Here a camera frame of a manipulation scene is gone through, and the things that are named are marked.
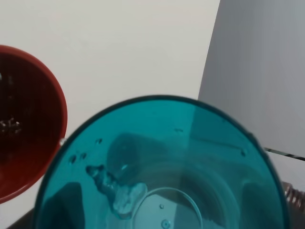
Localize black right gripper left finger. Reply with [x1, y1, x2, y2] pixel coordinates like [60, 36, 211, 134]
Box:
[8, 208, 34, 229]

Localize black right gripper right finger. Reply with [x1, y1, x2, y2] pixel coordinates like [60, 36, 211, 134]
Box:
[287, 203, 305, 229]

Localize teal translucent plastic cup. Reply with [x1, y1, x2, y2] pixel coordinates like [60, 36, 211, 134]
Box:
[32, 95, 290, 229]

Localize red plastic cup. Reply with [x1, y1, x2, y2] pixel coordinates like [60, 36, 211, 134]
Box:
[0, 45, 68, 203]

